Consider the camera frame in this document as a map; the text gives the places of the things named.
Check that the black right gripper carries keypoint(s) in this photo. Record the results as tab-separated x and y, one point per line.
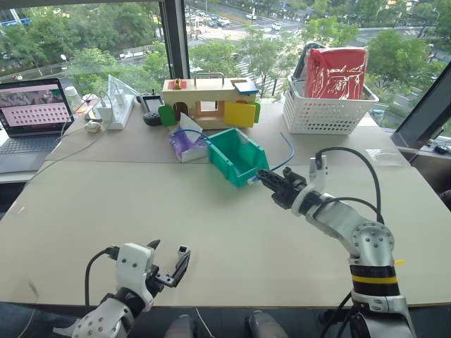
290	188

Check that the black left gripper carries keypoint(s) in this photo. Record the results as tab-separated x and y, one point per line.
155	281

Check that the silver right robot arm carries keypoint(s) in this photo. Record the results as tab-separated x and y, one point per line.
338	214

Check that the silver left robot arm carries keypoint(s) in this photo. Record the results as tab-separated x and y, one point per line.
102	318

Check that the green plastic bin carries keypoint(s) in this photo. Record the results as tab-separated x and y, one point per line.
225	155

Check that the large white charger plug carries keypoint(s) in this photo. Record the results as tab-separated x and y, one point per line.
104	111

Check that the dark rounded shape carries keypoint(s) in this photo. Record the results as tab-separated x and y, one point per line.
181	327
264	325

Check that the white perforated plastic basket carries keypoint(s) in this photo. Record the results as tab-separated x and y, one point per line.
317	112

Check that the purple white tissue box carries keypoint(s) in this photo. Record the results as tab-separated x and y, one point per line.
185	148

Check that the wooden latch box toy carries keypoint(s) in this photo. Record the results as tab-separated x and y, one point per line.
208	94

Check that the black item behind red box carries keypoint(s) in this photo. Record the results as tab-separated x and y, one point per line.
299	67

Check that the red bag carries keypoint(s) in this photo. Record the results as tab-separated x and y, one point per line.
334	74

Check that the black handheld device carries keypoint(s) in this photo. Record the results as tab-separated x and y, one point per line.
151	104

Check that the white power strip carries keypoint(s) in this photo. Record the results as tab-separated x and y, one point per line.
121	114

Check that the small white round object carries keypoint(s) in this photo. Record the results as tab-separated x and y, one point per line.
92	126

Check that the dark window pillar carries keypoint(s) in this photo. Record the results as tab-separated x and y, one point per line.
176	38

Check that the black computer mouse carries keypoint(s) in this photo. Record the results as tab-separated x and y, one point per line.
441	148

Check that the grey laptop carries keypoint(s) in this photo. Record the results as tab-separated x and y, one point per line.
28	141

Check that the stack of paper cups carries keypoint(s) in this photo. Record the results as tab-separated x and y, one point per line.
73	96

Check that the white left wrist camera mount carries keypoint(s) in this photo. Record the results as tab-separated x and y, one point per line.
132	260

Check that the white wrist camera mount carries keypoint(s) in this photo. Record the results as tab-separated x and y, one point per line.
132	260
319	176

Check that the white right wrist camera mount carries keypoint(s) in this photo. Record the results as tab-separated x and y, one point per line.
319	176

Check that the dark slanted window frame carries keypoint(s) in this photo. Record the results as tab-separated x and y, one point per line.
426	112

